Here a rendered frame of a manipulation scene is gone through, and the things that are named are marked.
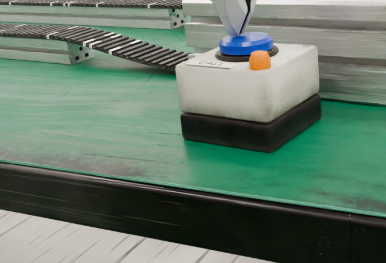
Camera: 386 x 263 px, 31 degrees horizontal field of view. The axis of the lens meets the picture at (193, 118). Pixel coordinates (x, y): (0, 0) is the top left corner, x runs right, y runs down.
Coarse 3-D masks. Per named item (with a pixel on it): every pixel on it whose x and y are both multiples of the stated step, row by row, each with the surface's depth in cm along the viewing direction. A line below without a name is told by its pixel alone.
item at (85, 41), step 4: (104, 32) 81; (108, 32) 81; (88, 36) 79; (92, 36) 79; (96, 36) 80; (100, 36) 79; (104, 36) 79; (108, 36) 80; (76, 40) 78; (80, 40) 78; (84, 40) 78; (88, 40) 78; (92, 40) 78; (96, 40) 78; (80, 44) 78; (84, 44) 77; (88, 44) 77
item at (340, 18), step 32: (192, 0) 63; (288, 0) 57; (320, 0) 56; (352, 0) 54; (384, 0) 53; (192, 32) 64; (224, 32) 62; (288, 32) 58; (320, 32) 56; (352, 32) 54; (384, 32) 53; (320, 64) 57; (352, 64) 57; (384, 64) 55; (320, 96) 58; (352, 96) 56; (384, 96) 55
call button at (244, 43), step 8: (248, 32) 52; (256, 32) 52; (224, 40) 51; (232, 40) 50; (240, 40) 50; (248, 40) 50; (256, 40) 50; (264, 40) 50; (272, 40) 51; (224, 48) 50; (232, 48) 50; (240, 48) 49; (248, 48) 49; (256, 48) 49; (264, 48) 50
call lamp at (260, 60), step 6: (252, 54) 47; (258, 54) 47; (264, 54) 47; (252, 60) 47; (258, 60) 47; (264, 60) 47; (270, 60) 47; (252, 66) 47; (258, 66) 47; (264, 66) 47; (270, 66) 47
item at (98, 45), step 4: (112, 36) 79; (116, 36) 80; (120, 36) 80; (124, 36) 80; (100, 40) 78; (104, 40) 78; (108, 40) 78; (112, 40) 78; (116, 40) 78; (120, 40) 79; (92, 44) 77; (96, 44) 77; (100, 44) 77; (104, 44) 77; (108, 44) 77; (112, 44) 78; (92, 48) 77; (96, 48) 76; (100, 48) 76
